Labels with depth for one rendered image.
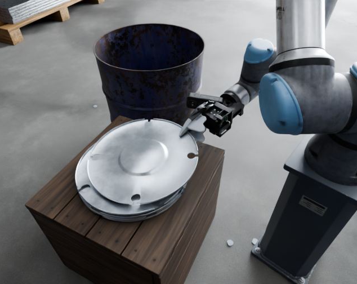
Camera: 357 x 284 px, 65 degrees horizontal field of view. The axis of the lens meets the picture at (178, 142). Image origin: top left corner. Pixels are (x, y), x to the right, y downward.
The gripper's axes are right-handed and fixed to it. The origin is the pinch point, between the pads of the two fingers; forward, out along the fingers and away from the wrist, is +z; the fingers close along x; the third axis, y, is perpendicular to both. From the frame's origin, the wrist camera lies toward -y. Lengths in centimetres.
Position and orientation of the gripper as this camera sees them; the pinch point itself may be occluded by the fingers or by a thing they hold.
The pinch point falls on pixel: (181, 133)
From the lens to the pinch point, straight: 78.1
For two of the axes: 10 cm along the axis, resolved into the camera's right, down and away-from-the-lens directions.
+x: 0.7, 6.8, 7.3
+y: 7.1, 4.8, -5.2
